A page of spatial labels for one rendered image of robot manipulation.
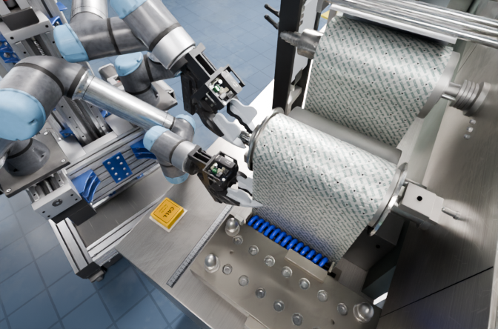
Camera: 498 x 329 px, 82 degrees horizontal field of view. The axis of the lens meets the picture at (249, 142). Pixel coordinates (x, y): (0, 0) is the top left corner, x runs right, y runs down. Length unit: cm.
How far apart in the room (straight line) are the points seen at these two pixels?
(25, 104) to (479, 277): 82
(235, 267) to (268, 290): 9
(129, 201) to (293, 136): 142
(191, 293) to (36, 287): 137
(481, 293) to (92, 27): 70
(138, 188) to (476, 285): 170
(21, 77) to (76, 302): 139
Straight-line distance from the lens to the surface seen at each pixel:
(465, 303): 38
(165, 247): 89
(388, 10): 68
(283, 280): 71
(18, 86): 82
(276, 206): 66
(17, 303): 213
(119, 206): 184
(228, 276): 71
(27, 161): 131
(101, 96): 89
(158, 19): 56
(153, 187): 184
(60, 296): 202
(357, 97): 67
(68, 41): 68
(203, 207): 92
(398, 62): 63
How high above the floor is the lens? 172
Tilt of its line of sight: 51 degrees down
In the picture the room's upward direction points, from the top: straight up
